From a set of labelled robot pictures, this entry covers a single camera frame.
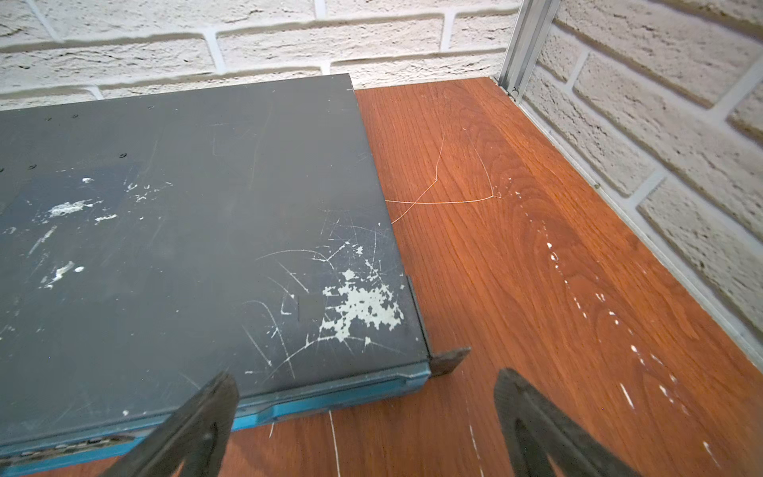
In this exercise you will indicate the dark grey network switch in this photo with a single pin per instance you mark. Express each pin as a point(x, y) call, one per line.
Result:
point(151, 243)

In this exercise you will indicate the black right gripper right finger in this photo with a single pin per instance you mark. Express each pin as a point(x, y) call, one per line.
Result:
point(541, 438)

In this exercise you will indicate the aluminium right corner post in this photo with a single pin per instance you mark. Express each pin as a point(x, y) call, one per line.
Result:
point(531, 31)

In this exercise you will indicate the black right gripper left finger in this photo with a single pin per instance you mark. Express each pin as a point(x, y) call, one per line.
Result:
point(192, 441)

